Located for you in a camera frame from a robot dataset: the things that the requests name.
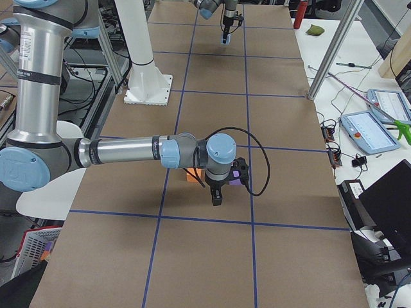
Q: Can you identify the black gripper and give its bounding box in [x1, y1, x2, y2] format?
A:
[222, 10, 243, 40]
[205, 157, 249, 206]

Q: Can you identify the light blue foam block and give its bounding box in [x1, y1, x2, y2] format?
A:
[220, 34, 231, 46]

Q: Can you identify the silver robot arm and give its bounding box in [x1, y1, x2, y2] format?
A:
[189, 0, 244, 45]
[1, 1, 249, 205]

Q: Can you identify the orange foam block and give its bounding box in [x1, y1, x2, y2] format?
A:
[186, 168, 204, 183]

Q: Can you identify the purple foam block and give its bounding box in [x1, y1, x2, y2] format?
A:
[229, 171, 242, 185]

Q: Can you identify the red bottle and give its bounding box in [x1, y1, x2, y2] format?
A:
[293, 0, 308, 30]

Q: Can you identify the green bean bag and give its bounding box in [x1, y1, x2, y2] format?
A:
[306, 24, 325, 36]

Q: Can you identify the orange circuit board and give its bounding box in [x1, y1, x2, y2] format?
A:
[327, 150, 342, 169]
[321, 126, 335, 143]

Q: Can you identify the near blue teach pendant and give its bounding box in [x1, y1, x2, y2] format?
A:
[340, 111, 400, 155]

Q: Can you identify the blue teach pendant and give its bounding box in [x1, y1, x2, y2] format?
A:
[367, 89, 410, 124]
[340, 111, 400, 155]

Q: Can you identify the white plastic chair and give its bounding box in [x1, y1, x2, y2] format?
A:
[1, 112, 85, 220]

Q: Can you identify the black laptop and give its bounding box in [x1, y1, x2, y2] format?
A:
[360, 159, 410, 255]

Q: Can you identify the far blue teach pendant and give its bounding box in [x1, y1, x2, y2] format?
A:
[367, 89, 410, 124]

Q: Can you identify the white perforated basket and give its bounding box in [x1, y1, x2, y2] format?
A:
[11, 226, 62, 278]

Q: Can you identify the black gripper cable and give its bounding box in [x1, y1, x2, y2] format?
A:
[205, 127, 271, 197]

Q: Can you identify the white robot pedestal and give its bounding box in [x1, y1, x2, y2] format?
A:
[115, 0, 173, 106]

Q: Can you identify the aluminium frame post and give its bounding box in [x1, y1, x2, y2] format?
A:
[307, 0, 364, 101]

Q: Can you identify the green handled grabber tool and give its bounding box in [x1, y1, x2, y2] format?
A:
[328, 73, 411, 144]

